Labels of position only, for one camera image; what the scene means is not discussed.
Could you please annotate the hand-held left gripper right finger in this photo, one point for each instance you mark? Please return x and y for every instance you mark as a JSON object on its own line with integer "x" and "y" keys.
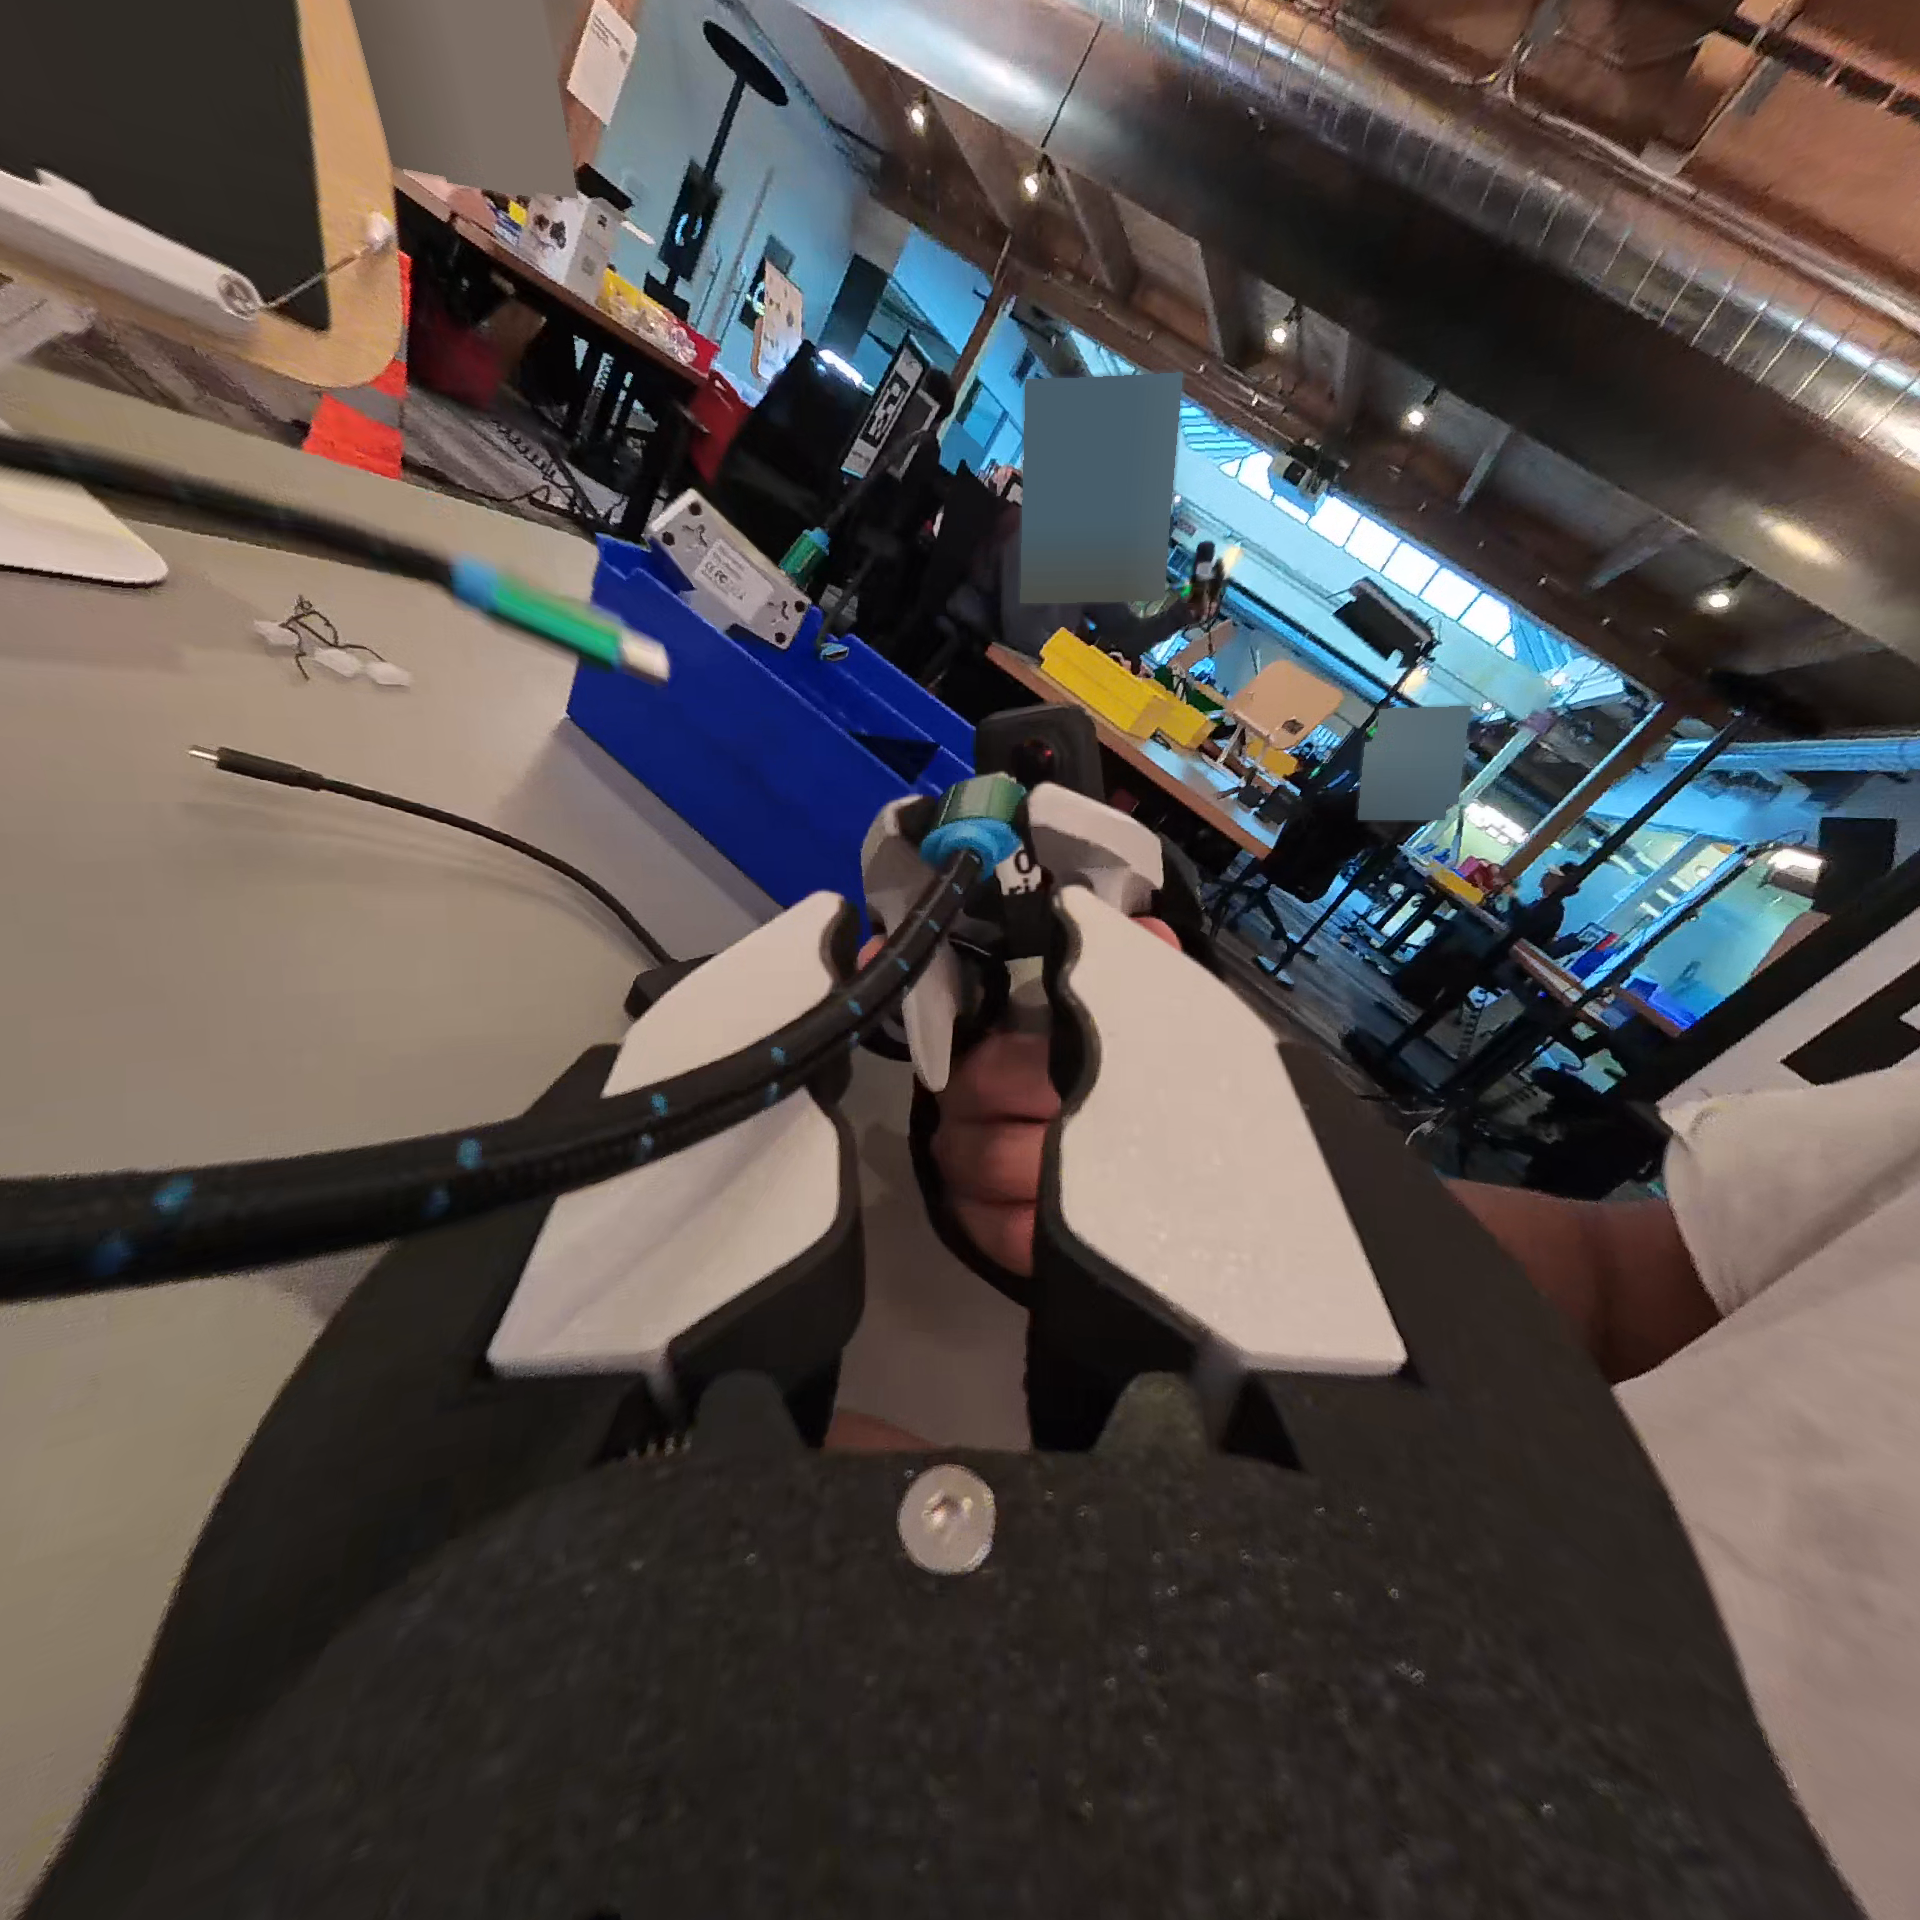
{"x": 1201, "y": 1201}

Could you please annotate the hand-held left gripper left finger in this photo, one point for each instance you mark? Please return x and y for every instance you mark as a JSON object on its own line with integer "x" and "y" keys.
{"x": 668, "y": 1276}

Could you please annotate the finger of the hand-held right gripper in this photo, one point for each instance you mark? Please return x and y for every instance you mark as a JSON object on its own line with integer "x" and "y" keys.
{"x": 1103, "y": 848}
{"x": 934, "y": 1036}

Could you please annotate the person's right forearm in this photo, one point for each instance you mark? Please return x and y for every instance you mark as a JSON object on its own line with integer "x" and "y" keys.
{"x": 1576, "y": 1276}

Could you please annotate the person's right hand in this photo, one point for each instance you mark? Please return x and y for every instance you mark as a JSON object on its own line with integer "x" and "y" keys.
{"x": 998, "y": 1142}

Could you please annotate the row of yellow bins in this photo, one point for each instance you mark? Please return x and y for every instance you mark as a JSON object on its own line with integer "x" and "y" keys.
{"x": 1110, "y": 681}

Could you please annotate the wooden top work table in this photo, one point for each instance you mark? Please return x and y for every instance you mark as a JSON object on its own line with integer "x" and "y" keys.
{"x": 1201, "y": 796}

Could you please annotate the blue plastic bin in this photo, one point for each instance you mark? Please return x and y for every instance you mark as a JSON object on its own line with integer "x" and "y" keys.
{"x": 705, "y": 751}

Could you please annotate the white electronic module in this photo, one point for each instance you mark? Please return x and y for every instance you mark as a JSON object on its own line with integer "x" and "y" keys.
{"x": 720, "y": 563}

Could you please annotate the black studio light panel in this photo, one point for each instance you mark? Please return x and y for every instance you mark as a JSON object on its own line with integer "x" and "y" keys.
{"x": 1389, "y": 617}

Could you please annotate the fiducial marker sign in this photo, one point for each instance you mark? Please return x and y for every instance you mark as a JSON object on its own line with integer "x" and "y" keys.
{"x": 892, "y": 406}

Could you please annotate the black office chair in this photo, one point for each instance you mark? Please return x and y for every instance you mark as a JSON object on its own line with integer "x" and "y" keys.
{"x": 796, "y": 436}

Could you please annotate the white printed t-shirt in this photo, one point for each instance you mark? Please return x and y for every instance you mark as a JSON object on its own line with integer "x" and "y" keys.
{"x": 1800, "y": 1501}

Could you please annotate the white cardboard box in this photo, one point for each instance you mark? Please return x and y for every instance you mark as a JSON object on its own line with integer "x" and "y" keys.
{"x": 580, "y": 241}

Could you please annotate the red bag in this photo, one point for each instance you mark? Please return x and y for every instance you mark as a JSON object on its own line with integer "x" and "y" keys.
{"x": 451, "y": 353}

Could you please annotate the black round-top pole stand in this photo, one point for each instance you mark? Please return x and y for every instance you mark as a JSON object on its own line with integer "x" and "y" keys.
{"x": 747, "y": 61}

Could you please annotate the orange traffic cone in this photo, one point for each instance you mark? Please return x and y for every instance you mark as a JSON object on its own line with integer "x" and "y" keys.
{"x": 360, "y": 422}

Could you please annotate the white paper notice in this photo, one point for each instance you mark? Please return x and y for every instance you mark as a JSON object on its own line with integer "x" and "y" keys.
{"x": 604, "y": 61}

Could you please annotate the silver ventilation duct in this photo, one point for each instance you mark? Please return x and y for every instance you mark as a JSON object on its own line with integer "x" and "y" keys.
{"x": 1349, "y": 195}

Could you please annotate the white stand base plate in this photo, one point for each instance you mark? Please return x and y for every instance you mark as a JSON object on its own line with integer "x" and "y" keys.
{"x": 61, "y": 548}

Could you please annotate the black board wooden frame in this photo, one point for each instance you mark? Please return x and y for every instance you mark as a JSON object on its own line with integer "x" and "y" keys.
{"x": 150, "y": 91}

